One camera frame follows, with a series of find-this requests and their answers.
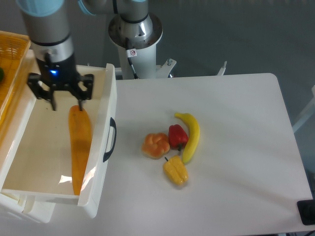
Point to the red bell pepper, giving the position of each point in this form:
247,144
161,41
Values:
177,137

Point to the yellow bell pepper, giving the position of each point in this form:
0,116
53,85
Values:
175,170

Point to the white table leg bracket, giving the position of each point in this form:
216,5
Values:
221,71

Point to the black device at table edge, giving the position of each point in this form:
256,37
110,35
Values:
306,210

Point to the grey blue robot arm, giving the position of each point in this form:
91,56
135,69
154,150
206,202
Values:
48,29

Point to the white frame at right edge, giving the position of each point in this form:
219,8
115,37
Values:
305,114

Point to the yellow plastic basket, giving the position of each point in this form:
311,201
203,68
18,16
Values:
13,68

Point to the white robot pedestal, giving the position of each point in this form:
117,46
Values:
137,48

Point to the black drawer handle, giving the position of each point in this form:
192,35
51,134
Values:
111,140

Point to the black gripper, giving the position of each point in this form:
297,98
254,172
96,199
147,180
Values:
60,75

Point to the round knotted bread roll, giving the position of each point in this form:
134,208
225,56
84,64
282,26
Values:
155,145

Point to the yellow banana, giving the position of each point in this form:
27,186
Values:
194,134

